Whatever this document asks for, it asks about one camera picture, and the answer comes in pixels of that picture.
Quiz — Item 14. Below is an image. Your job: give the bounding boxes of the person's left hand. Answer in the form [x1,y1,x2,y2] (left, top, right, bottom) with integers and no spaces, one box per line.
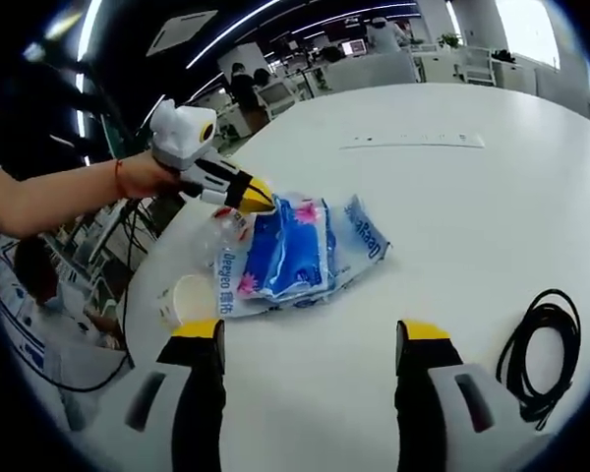
[122,149,186,199]

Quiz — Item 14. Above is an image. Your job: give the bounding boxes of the white office chair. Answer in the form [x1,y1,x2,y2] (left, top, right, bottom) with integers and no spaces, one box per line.
[255,78,299,122]
[459,46,498,86]

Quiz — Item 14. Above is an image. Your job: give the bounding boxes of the clear plastic bottle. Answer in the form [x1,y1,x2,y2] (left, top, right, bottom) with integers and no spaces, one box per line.
[196,206,255,271]

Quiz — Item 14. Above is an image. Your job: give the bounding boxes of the large window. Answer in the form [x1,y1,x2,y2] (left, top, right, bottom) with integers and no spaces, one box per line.
[496,0,571,65]

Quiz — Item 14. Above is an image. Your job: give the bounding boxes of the ceiling air vent panel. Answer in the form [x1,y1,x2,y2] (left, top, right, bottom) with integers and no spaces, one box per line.
[147,9,217,58]

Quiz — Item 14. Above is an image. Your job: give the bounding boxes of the white counter cabinet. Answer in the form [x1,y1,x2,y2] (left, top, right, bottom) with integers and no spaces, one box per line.
[324,51,419,94]

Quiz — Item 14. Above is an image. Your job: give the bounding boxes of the wet wipes pack blue lid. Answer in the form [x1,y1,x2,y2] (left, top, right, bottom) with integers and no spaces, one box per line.
[215,194,393,319]

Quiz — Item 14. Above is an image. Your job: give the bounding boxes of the blue flowered tissue packet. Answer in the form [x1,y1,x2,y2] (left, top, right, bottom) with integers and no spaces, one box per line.
[243,194,338,301]

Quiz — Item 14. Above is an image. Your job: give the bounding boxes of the white paper cup green print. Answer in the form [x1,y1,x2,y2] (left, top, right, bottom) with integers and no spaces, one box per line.
[156,273,217,330]

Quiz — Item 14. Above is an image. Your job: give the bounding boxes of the white table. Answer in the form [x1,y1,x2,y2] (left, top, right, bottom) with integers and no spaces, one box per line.
[122,81,590,472]

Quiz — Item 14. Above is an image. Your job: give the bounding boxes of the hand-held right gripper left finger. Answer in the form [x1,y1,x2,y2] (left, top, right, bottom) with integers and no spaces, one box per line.
[86,318,227,472]

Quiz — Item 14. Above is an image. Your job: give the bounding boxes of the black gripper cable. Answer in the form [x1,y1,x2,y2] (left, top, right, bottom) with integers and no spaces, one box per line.
[53,196,148,394]

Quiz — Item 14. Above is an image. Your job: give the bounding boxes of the white board blue stripes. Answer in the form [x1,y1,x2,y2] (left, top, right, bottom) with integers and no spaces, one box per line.
[0,274,50,375]

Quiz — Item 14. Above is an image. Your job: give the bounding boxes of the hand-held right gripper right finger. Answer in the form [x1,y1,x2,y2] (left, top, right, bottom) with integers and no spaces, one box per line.
[394,318,537,472]

